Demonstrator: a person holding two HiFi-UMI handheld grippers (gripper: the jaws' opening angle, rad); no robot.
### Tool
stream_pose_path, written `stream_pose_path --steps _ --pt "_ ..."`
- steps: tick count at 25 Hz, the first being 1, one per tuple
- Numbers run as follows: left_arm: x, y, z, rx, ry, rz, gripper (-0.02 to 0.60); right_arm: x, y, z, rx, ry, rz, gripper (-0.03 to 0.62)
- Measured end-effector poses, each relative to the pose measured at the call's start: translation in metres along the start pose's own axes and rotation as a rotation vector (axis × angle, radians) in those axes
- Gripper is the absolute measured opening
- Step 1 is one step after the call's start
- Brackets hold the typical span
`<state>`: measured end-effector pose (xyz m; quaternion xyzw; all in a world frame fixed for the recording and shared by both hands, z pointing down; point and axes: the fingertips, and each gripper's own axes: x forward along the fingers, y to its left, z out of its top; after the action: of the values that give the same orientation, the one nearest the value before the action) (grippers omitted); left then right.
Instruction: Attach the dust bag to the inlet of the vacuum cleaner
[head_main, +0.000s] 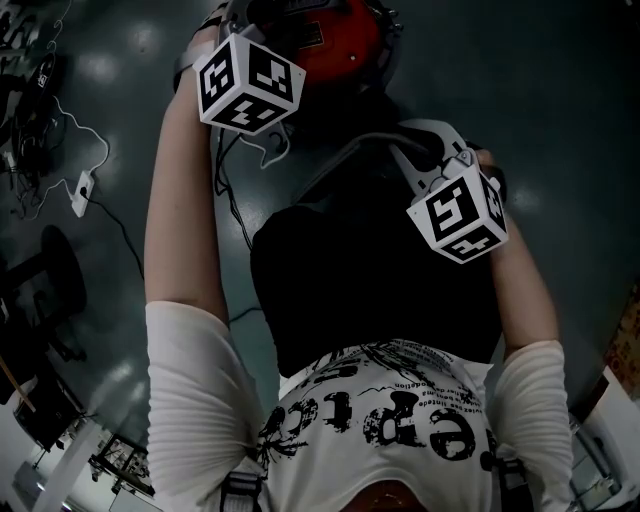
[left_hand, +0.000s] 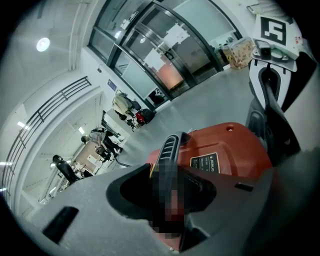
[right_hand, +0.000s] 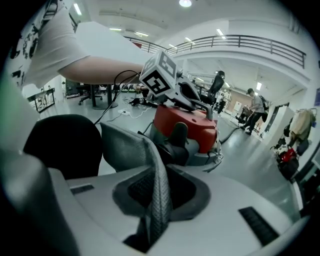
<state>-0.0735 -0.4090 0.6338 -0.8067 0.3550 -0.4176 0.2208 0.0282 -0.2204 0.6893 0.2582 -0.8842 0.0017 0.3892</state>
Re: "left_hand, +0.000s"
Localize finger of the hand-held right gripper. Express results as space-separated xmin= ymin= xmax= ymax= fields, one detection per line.
xmin=264 ymin=81 xmax=301 ymax=166

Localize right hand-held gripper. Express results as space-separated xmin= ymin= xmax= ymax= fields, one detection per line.
xmin=248 ymin=14 xmax=303 ymax=111

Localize printed cardboard box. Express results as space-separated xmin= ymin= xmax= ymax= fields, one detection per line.
xmin=228 ymin=36 xmax=256 ymax=70

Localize red vacuum cleaner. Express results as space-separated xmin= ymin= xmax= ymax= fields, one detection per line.
xmin=146 ymin=98 xmax=275 ymax=253

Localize black balcony railing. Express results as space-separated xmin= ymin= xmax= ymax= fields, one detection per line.
xmin=1 ymin=76 xmax=92 ymax=206

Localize clothes rack with coats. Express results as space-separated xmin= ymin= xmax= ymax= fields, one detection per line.
xmin=111 ymin=89 xmax=156 ymax=132

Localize glass entrance door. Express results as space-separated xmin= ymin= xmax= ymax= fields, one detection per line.
xmin=87 ymin=0 xmax=244 ymax=107

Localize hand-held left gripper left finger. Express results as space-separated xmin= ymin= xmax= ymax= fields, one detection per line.
xmin=119 ymin=163 xmax=154 ymax=216

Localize round ceiling light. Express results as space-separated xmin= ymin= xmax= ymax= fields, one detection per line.
xmin=36 ymin=37 xmax=51 ymax=53

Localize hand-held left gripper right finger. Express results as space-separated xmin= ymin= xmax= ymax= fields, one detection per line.
xmin=180 ymin=171 xmax=217 ymax=214

